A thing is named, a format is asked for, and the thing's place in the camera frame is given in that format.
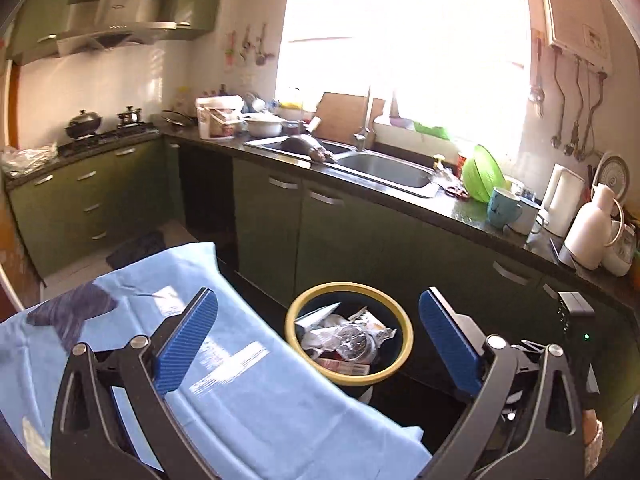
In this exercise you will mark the blue printed tablecloth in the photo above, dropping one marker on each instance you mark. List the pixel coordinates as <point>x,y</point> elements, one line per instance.
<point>250,410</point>

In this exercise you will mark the person's right forearm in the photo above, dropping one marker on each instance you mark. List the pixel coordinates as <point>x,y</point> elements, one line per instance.
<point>596,452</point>

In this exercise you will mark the green plastic basket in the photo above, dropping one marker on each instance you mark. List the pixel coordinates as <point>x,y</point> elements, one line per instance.
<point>431,131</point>

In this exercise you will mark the clear plastic bottle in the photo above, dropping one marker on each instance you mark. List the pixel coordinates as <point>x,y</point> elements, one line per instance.
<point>352,342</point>

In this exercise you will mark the black pan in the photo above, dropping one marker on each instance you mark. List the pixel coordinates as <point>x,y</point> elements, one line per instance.
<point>300,145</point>

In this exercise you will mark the white rice cooker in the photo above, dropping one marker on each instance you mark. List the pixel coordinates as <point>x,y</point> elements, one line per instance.
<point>622,250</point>

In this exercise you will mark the steel range hood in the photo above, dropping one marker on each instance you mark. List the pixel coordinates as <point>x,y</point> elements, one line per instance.
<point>115,20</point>

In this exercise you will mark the round white plate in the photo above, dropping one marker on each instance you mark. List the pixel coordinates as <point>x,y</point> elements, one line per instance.
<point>612,172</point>

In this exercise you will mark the white electric kettle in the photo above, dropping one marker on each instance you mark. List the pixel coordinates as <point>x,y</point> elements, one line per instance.
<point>562,200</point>

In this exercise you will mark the steel faucet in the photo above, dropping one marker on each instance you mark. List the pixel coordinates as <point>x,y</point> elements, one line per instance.
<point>364,130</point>

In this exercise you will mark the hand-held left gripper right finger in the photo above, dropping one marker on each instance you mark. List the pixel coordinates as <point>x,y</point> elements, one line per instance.
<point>447,345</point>

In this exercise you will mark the small black pot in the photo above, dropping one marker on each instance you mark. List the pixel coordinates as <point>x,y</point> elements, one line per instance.
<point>130,117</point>

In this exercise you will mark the clear plastic bags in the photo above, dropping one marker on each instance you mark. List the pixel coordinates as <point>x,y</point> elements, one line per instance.
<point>27,160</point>

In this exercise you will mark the small red can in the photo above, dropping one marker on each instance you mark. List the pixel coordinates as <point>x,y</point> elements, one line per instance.
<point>462,164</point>

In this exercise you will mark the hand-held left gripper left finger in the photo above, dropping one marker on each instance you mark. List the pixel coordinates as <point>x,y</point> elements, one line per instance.
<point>187,340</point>

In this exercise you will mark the wooden cutting board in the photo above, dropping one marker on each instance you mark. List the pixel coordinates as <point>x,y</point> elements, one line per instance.
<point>345,117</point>

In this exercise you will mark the dark floor mat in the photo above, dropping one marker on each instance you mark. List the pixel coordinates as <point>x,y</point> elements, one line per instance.
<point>135,250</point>

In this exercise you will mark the black wok with lid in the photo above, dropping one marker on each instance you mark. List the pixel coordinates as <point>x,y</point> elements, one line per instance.
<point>82,125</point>

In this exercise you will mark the white water heater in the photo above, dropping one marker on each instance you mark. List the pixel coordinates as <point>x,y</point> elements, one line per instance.
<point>575,5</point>

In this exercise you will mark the green plastic colander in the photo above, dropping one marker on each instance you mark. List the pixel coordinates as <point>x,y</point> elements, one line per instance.
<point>482,175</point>

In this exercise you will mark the red scissors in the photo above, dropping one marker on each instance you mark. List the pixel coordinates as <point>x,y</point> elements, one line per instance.
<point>456,192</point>

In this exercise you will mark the metal water pipes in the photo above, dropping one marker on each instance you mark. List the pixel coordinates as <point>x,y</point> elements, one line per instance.
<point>577,110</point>

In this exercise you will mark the gas stove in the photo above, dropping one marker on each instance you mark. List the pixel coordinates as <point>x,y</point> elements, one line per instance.
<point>110,136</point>

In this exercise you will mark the white enamel mug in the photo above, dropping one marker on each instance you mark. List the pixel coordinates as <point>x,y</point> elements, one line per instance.
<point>527,215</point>

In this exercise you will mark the blue mug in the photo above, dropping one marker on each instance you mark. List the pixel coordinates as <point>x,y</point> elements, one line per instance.
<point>502,207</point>

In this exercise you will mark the white thermos jug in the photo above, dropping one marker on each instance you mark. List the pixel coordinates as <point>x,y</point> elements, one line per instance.
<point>592,230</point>

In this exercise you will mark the white plastic bucket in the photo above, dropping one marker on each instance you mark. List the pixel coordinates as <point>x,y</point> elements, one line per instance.
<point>217,120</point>

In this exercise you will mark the white basin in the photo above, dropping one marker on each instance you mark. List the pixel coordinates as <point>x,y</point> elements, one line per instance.
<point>262,125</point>

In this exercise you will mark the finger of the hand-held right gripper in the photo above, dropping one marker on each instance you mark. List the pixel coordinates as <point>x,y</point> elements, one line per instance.
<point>530,347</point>

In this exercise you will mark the black trash bin yellow rim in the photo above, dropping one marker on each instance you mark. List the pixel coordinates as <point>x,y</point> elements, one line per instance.
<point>382,307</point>

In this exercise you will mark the steel kitchen sink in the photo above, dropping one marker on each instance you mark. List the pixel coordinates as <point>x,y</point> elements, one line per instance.
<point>390,172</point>

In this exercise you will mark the glass pot lid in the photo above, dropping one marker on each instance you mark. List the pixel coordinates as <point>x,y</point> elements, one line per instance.
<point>179,119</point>

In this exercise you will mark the person's right hand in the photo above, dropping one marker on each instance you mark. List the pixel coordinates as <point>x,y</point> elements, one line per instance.
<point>593,425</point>

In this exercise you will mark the red white juice carton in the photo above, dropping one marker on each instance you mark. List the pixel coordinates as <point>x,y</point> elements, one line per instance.
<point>342,365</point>

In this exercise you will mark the hanging kitchen utensils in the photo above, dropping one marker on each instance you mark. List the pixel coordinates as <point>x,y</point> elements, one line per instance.
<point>250,45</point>

